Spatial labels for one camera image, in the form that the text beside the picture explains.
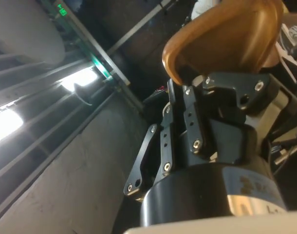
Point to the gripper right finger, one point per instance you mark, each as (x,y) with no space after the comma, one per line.
(246,85)

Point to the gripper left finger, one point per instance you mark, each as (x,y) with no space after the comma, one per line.
(166,136)

